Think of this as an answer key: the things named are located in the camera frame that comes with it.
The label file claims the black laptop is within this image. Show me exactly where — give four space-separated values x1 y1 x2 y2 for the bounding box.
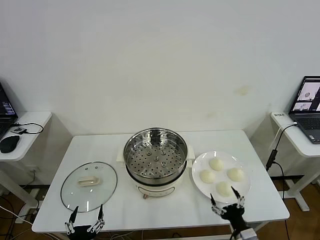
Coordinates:
0 82 19 138

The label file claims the black computer mouse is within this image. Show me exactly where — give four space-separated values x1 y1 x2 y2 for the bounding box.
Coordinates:
0 134 20 154

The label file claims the white steamed baozi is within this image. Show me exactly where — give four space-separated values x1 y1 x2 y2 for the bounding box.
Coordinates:
199 169 216 184
208 157 224 172
226 167 245 182
215 181 234 197

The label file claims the black usb dongle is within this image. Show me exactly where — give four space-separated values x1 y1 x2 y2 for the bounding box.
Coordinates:
9 126 27 136

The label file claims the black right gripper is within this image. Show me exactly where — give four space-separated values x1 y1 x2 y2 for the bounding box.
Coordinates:
210 185 251 233

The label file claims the grey laptop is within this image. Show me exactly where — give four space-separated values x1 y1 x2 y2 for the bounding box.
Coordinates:
288 75 320 145

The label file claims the white table frame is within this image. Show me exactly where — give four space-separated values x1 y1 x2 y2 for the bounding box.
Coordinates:
51 221 270 240

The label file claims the thin black dongle cable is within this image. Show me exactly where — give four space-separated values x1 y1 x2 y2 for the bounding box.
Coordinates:
11 121 44 135

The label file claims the stainless steel steamer pot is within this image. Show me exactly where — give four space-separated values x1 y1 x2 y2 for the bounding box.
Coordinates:
123 127 189 183

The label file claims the white floor cable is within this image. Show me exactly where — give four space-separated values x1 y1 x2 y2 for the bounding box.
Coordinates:
0 205 38 224

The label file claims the white round plate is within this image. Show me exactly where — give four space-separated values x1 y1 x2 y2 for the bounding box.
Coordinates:
191 150 252 204

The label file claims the white side desk with label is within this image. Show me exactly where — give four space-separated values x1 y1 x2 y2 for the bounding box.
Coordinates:
248 111 320 212

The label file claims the white laptop cable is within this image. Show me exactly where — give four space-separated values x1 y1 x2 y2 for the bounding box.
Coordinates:
274 121 299 145

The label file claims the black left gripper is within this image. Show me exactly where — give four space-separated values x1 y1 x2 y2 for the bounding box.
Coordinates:
64 203 106 240

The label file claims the round glass pot lid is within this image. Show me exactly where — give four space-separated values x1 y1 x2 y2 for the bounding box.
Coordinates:
60 161 118 213

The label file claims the white electric cooking pot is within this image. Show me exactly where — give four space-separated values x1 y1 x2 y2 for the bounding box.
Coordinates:
116 144 195 201

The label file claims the black cable with adapter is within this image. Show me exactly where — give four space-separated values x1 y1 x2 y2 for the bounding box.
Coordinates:
265 122 299 200

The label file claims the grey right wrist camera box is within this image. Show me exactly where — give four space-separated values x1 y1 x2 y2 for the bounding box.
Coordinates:
240 229 258 240

